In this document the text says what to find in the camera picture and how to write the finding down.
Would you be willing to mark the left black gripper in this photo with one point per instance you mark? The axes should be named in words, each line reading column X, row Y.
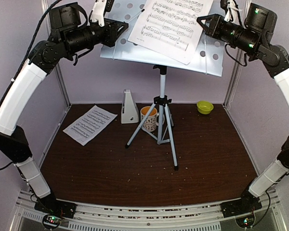
column 112, row 33

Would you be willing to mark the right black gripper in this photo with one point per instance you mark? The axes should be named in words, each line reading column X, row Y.
column 213, row 30

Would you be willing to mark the sheet music page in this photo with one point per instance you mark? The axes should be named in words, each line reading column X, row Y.
column 89, row 125
column 170, row 27

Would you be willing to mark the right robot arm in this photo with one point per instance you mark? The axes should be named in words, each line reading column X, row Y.
column 254, row 39

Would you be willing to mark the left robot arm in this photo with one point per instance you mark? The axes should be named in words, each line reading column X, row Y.
column 73, row 35

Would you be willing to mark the white perforated music stand desk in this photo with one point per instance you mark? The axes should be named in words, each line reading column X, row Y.
column 208, row 57

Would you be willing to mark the white metronome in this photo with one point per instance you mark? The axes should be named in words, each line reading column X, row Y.
column 129, row 110

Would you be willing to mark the green bowl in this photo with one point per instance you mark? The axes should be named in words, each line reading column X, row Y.
column 204, row 107

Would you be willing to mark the yellow patterned mug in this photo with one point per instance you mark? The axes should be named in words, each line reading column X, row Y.
column 151, row 122

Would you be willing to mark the white tripod stand pole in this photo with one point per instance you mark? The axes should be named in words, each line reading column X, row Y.
column 165, row 121

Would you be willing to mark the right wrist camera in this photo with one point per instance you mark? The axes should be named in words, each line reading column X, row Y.
column 232, row 10

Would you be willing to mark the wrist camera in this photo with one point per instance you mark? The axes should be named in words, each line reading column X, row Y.
column 98, row 11
column 232, row 10

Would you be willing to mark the right wire page holder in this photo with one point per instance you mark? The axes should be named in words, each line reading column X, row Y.
column 205, row 50

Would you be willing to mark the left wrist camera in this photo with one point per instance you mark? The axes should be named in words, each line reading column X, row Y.
column 98, row 11

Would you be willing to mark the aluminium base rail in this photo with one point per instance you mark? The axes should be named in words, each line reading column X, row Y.
column 200, row 217

